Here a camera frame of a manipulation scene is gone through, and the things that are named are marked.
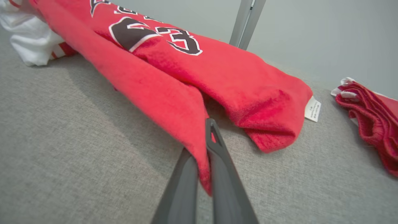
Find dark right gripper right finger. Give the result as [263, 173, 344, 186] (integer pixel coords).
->
[205, 118, 259, 224]

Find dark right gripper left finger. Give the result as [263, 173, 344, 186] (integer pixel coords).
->
[151, 148, 199, 224]

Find red basketball jersey white sleeves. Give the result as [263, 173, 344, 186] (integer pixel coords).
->
[0, 0, 322, 196]

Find red shorts with white stripe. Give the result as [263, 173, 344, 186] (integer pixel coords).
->
[331, 77, 398, 178]

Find grey metal post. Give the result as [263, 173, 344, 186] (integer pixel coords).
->
[229, 0, 267, 51]

